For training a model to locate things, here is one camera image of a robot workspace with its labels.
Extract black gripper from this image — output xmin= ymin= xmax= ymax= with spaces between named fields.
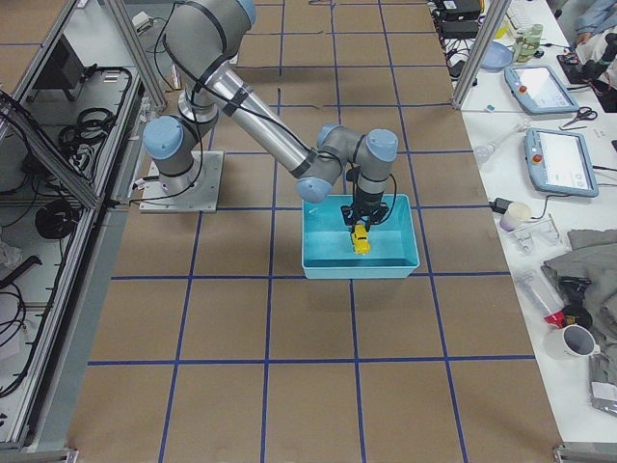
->
xmin=340 ymin=186 xmax=389 ymax=232

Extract yellow beetle toy car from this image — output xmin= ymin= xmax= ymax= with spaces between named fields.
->
xmin=351 ymin=223 xmax=371 ymax=256

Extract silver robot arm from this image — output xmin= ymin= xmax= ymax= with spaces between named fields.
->
xmin=143 ymin=1 xmax=398 ymax=228

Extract teal plastic bin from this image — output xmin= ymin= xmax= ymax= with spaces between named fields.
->
xmin=302 ymin=193 xmax=420 ymax=279

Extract paper cup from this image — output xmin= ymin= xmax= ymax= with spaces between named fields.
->
xmin=498 ymin=202 xmax=532 ymax=232

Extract lower teach pendant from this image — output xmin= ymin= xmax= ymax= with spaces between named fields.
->
xmin=523 ymin=128 xmax=599 ymax=198

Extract teach pendant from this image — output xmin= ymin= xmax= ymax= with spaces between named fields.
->
xmin=523 ymin=128 xmax=599 ymax=198
xmin=503 ymin=66 xmax=579 ymax=115

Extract blue plastic plate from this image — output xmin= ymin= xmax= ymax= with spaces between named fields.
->
xmin=481 ymin=41 xmax=513 ymax=72

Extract upper teach pendant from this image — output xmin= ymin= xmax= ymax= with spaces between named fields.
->
xmin=503 ymin=66 xmax=579 ymax=115

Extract grey cloth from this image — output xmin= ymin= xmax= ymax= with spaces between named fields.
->
xmin=542 ymin=229 xmax=616 ymax=343

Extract black scissors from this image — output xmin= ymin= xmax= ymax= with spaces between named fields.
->
xmin=559 ymin=106 xmax=598 ymax=130

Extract white mug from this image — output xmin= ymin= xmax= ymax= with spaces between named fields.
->
xmin=544 ymin=325 xmax=601 ymax=360

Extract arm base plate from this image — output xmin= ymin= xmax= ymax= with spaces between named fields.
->
xmin=139 ymin=150 xmax=224 ymax=213

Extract aluminium frame post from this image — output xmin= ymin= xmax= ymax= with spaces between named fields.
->
xmin=451 ymin=0 xmax=511 ymax=110

